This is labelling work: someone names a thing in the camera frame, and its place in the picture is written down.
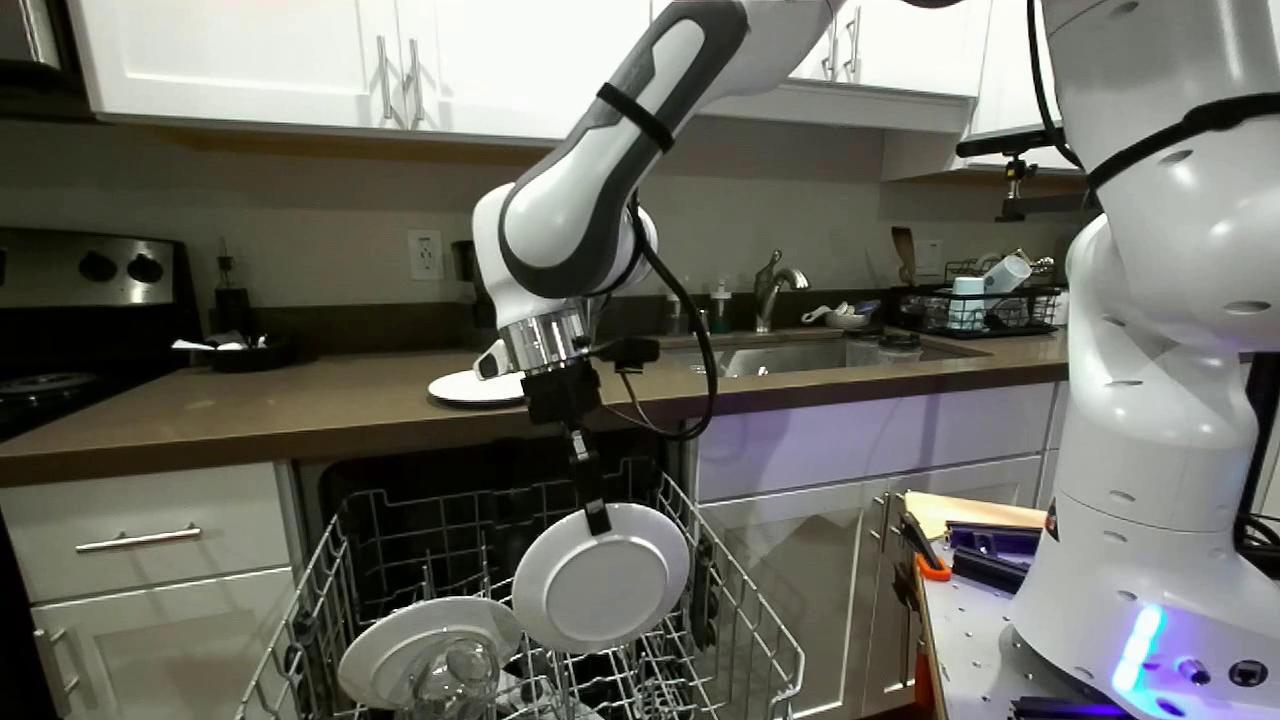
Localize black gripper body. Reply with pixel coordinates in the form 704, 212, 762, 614
523, 360, 601, 430

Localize white plate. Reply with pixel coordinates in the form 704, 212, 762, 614
512, 505, 693, 651
335, 595, 521, 712
426, 353, 523, 408

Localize white plate on counter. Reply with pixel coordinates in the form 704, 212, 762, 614
426, 353, 523, 408

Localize clear glass in rack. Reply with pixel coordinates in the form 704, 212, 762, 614
415, 645, 499, 720

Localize sink faucet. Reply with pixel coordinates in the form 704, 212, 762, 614
750, 257, 807, 335

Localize kitchen sink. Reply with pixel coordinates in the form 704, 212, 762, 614
660, 335, 974, 379

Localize black pan on counter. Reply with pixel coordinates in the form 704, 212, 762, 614
174, 335, 304, 371

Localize white upper cabinets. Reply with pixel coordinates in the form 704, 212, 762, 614
68, 0, 1053, 142

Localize white lower cabinet drawers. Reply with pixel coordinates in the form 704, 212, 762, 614
0, 463, 291, 720

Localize dish drying rack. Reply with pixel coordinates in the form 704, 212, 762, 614
900, 251, 1057, 340

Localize black stove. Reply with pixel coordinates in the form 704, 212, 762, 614
0, 229, 201, 442

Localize wire upper dishwasher rack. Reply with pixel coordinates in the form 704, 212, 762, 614
235, 474, 810, 720

